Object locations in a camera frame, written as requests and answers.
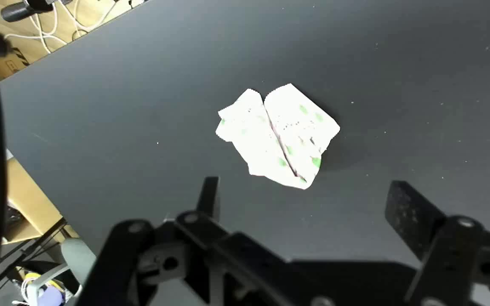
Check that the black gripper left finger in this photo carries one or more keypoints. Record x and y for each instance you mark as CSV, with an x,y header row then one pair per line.
x,y
210,197

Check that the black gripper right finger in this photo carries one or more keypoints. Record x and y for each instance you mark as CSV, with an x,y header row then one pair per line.
x,y
415,217

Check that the white paper green spots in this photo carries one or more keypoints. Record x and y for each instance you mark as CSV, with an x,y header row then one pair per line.
x,y
290,132

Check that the light brown cardboard carton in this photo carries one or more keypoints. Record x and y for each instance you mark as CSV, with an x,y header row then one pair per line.
x,y
29,197

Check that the black cylindrical device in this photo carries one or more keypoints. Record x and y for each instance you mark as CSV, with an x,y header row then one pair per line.
x,y
21,8

